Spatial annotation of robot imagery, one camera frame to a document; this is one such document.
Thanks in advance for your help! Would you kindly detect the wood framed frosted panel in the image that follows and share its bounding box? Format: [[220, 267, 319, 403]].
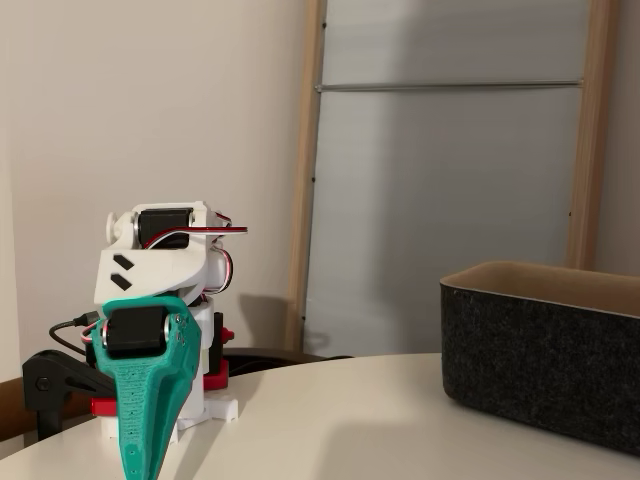
[[284, 0, 621, 359]]

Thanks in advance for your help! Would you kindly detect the black clamp red pad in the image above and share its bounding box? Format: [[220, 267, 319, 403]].
[[22, 349, 121, 441], [202, 312, 235, 392]]

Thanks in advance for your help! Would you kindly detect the metal rod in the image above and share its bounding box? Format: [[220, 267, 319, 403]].
[[314, 78, 585, 95]]

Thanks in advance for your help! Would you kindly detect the red white black servo cable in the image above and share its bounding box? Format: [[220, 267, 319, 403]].
[[204, 248, 236, 296], [144, 223, 249, 250], [79, 323, 106, 347]]

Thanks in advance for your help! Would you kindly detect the black usb cable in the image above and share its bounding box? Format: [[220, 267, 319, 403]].
[[48, 310, 104, 362]]

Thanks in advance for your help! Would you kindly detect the dark grey felt box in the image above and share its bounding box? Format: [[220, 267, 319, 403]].
[[439, 259, 640, 457]]

